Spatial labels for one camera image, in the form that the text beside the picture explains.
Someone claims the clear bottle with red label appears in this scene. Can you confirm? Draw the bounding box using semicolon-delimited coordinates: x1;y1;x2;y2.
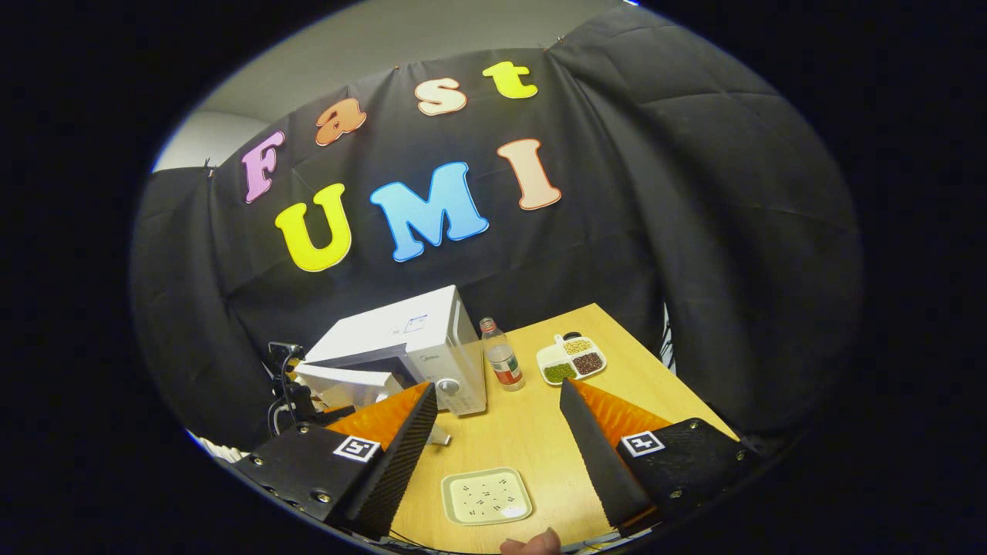
480;317;526;392

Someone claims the pale green square plate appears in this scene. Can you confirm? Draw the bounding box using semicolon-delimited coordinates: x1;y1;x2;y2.
440;467;534;526

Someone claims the black backdrop cloth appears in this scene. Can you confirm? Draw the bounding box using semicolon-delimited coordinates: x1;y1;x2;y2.
130;4;863;456

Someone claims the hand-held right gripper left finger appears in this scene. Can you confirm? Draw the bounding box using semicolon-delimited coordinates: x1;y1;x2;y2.
231;381;439;540

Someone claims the divided dish of beans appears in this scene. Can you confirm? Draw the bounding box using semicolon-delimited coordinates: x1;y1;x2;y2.
536;332;608;386

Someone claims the white microwave oven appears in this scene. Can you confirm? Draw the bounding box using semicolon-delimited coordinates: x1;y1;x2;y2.
293;285;488;448

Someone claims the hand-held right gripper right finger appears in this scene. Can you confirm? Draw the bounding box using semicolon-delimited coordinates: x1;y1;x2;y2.
559;378;760;533

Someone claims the black cable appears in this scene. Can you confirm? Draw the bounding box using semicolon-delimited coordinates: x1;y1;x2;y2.
268;351;300;436

